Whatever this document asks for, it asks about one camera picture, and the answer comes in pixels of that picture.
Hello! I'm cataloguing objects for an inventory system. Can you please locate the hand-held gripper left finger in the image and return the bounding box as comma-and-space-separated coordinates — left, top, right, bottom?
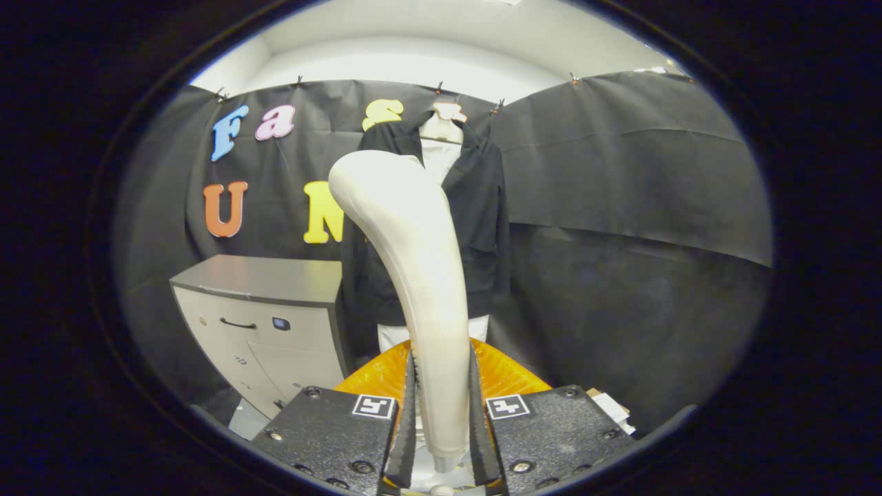
249, 338, 418, 496

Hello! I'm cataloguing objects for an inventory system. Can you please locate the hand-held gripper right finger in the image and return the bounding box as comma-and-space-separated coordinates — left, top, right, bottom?
471, 338, 638, 496

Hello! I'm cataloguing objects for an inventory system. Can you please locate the white garment steamer head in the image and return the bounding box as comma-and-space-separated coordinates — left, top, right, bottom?
328, 149, 473, 473

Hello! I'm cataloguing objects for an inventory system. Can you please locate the black suit jacket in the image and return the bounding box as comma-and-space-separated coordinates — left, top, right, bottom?
341, 110, 511, 360

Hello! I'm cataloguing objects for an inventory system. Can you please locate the white paper stack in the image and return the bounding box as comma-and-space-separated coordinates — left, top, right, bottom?
586, 387, 637, 436

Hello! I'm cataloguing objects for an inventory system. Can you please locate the grey cabinet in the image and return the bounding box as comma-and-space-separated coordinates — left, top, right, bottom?
170, 254, 349, 422

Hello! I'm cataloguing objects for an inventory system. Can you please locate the black backdrop cloth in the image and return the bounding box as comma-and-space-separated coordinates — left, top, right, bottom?
114, 71, 774, 436

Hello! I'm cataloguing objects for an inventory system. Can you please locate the white mannequin torso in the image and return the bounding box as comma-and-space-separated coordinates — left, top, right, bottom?
377, 103, 491, 354

